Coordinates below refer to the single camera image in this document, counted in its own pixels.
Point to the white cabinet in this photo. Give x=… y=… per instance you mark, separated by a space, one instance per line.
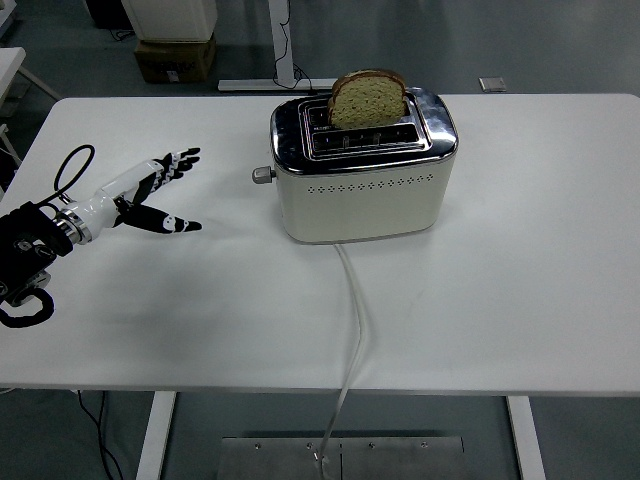
x=170 y=20

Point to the white desk leg with foot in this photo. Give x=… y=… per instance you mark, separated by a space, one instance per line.
x=280 y=40

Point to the brown cardboard box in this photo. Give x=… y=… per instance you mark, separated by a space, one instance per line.
x=175 y=60

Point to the white side table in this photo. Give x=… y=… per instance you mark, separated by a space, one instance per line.
x=10 y=65

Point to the grey floor socket plate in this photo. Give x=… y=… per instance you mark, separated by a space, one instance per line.
x=491 y=83

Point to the brown bread slice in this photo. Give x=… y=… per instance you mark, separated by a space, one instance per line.
x=367 y=105

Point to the white table leg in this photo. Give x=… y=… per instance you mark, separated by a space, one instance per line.
x=527 y=440
x=155 y=435

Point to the grey metal plate with screws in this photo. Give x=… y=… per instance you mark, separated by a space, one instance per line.
x=400 y=460

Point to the cream and chrome toaster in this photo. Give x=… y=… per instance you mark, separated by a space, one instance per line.
x=360 y=210

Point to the grey toaster lever knob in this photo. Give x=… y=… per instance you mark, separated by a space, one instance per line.
x=262 y=175

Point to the black box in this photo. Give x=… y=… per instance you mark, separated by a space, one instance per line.
x=107 y=12

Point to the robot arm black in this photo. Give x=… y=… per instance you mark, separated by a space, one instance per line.
x=25 y=245

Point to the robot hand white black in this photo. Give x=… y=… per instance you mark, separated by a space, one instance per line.
x=100 y=207

